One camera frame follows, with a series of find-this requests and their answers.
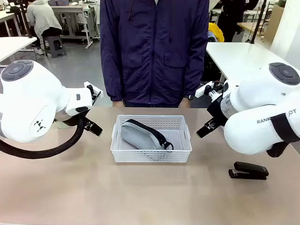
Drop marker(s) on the white background workbench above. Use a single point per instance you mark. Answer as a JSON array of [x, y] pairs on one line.
[[70, 9]]

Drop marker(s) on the grey plastic step stool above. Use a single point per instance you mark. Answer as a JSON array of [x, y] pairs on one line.
[[55, 45]]

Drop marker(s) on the white perforated plastic basket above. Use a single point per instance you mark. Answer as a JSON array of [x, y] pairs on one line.
[[150, 155]]

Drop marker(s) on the pale green plastic cup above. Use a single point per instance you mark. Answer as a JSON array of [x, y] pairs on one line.
[[62, 125]]

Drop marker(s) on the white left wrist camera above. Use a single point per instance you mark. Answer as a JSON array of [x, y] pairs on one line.
[[95, 87]]

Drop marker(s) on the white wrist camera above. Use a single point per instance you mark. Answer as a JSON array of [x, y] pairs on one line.
[[201, 91], [95, 87]]

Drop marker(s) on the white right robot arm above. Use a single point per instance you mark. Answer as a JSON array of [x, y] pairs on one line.
[[253, 93]]

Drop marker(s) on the person's right forearm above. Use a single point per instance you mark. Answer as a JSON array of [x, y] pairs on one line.
[[111, 77]]

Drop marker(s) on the background person in black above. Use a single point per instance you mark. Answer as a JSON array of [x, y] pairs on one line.
[[230, 21]]

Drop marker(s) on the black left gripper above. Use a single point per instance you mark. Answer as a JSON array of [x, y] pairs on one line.
[[70, 119]]

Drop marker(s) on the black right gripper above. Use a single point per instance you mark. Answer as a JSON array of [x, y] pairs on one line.
[[216, 109]]

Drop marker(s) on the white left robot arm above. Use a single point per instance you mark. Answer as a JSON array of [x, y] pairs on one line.
[[28, 100]]

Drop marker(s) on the tall brown cardboard panel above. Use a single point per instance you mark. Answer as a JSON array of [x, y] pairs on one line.
[[275, 23]]

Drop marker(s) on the grey pencil case black zipper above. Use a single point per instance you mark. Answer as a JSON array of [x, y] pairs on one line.
[[138, 138]]

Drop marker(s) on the person's right hand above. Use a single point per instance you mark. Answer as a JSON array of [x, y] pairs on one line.
[[117, 103]]

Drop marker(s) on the wooden background table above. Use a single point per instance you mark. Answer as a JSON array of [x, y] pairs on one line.
[[248, 26]]

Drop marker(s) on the black wristwatch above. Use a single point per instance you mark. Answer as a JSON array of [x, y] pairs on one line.
[[190, 97]]

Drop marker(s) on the white table with black pole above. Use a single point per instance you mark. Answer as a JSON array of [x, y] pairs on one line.
[[11, 44]]

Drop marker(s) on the person's left hand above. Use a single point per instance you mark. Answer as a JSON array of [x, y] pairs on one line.
[[185, 103]]

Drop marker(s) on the person's left forearm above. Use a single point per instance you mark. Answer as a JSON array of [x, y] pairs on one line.
[[195, 75]]

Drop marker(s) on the black stapler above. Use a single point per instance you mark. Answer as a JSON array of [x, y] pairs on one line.
[[250, 170]]

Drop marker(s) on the large white side table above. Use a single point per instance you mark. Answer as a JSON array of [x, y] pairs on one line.
[[241, 56]]

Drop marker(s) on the background person in grey hoodie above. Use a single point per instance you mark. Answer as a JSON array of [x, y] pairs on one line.
[[43, 18]]

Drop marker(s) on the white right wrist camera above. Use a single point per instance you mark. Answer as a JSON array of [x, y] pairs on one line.
[[201, 91]]

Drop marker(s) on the person in dark blue jacket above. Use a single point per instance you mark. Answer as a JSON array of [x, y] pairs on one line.
[[152, 58]]

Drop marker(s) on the yellow garment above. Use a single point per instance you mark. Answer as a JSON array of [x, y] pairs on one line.
[[216, 31]]

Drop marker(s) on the black clamp pole slanted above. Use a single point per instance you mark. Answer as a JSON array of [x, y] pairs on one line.
[[257, 25]]

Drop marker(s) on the black clamp pole upright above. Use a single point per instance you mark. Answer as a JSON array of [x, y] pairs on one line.
[[24, 21]]

